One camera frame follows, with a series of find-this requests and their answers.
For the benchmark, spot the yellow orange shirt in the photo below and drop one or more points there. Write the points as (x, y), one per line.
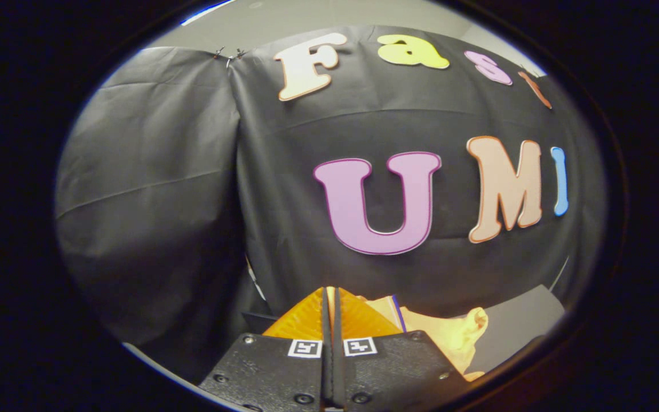
(449, 337)

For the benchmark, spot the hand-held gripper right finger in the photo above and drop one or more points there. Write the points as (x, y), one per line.
(392, 372)

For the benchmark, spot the beige cabinet with dark frame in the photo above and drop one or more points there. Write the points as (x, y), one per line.
(518, 320)

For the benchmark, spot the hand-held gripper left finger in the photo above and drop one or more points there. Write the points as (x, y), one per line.
(272, 372)

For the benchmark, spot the black backdrop cloth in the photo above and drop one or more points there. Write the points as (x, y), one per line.
(163, 200)

